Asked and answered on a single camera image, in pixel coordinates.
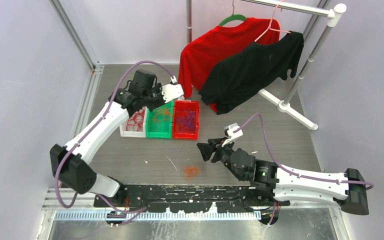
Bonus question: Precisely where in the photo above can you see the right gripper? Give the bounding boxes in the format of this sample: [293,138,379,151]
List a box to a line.
[197,136,245,181]

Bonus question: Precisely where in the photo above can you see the orange cable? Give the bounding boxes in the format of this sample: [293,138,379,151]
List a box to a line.
[148,106,173,132]
[182,165,201,180]

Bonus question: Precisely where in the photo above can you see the red cable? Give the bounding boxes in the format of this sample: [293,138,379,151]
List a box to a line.
[125,107,147,133]

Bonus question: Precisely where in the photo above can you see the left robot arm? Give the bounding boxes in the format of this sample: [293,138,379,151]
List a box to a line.
[50,69,183,207]

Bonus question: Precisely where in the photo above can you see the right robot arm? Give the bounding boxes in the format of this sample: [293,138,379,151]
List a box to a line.
[196,138,369,216]

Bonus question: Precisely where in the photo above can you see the red plastic bin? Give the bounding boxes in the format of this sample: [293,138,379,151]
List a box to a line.
[172,100,200,140]

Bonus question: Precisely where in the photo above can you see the green plastic bin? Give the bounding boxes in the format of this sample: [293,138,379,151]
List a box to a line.
[145,100,175,139]

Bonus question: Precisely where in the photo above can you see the white plastic bin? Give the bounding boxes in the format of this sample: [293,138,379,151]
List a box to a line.
[119,107,148,138]

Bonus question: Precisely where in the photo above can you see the black t-shirt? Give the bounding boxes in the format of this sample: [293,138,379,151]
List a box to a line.
[198,31,304,115]

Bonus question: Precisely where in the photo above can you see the red t-shirt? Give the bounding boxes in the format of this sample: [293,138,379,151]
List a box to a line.
[178,17,280,114]

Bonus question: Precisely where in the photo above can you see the pink clothes hanger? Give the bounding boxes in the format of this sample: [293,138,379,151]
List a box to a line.
[254,0,291,42]

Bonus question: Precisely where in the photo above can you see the green clothes hanger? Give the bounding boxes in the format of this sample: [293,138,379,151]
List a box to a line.
[218,0,247,27]

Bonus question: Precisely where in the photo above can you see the white clothes rack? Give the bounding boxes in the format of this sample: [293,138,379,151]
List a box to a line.
[178,0,348,131]

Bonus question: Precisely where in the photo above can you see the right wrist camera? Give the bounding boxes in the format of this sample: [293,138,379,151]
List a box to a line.
[221,123,243,147]

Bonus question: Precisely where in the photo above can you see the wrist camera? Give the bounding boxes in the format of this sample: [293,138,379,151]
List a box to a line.
[161,84,184,103]
[221,123,243,147]

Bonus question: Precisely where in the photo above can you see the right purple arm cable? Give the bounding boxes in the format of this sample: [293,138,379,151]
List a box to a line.
[236,113,375,191]

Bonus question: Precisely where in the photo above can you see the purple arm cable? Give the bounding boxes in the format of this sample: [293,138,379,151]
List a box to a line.
[54,60,178,210]
[236,113,375,191]

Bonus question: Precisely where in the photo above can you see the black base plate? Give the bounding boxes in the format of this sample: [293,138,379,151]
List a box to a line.
[89,184,276,214]

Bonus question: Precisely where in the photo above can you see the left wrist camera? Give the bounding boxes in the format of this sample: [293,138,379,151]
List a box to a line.
[161,84,184,103]

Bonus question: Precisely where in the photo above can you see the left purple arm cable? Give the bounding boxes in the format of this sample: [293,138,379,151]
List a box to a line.
[54,60,178,210]

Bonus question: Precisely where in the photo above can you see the white cable duct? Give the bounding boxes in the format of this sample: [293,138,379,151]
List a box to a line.
[54,209,262,221]

